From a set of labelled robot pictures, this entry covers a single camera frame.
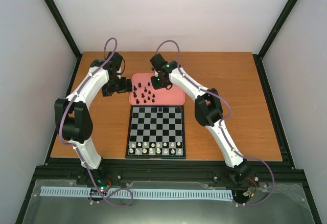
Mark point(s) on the left black frame post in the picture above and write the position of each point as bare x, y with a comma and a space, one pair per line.
63, 27

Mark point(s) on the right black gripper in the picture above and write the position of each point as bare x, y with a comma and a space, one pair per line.
156, 86

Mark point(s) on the light blue cable duct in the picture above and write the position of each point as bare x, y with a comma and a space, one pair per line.
143, 194

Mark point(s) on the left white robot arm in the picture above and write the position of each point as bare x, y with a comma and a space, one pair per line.
73, 120

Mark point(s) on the right black frame post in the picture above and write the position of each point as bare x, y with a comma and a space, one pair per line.
287, 9

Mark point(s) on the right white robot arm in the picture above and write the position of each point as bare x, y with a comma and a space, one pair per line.
208, 113

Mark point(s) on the black frame post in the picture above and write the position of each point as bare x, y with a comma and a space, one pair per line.
63, 27
287, 9

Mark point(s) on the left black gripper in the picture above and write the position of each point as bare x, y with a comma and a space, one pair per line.
124, 88

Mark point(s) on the black and grey chessboard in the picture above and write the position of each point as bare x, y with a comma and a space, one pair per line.
148, 125

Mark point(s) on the black aluminium frame base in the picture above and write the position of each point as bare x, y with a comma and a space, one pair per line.
282, 195

